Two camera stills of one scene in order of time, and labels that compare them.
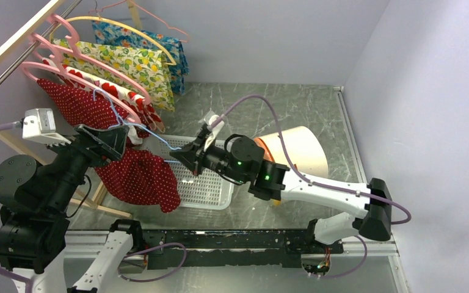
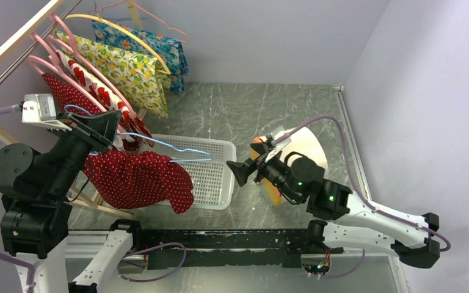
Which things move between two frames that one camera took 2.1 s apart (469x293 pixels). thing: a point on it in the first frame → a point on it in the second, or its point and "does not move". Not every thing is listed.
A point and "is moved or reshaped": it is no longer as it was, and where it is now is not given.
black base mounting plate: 248,248 does not move
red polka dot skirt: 139,177 is moved or reshaped
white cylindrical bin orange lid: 305,148 does not move
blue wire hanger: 135,124 → 97,154
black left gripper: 109,143 → 99,129
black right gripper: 188,155 → 241,171
